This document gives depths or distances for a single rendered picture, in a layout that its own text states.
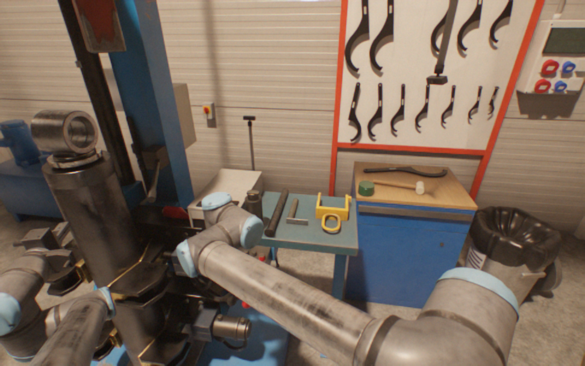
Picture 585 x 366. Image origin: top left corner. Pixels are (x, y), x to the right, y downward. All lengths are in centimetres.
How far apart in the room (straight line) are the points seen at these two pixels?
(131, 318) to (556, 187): 365
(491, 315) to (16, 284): 96
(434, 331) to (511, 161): 305
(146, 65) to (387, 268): 191
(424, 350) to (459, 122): 273
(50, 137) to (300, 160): 232
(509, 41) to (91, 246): 306
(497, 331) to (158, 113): 139
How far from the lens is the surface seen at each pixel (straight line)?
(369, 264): 221
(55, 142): 121
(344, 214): 141
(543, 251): 244
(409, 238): 209
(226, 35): 299
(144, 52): 145
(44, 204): 396
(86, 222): 130
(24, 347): 102
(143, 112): 153
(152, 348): 174
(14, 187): 412
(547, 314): 303
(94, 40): 119
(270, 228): 130
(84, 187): 123
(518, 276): 257
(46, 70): 422
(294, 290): 53
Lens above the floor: 189
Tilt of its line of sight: 28 degrees down
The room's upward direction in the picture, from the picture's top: straight up
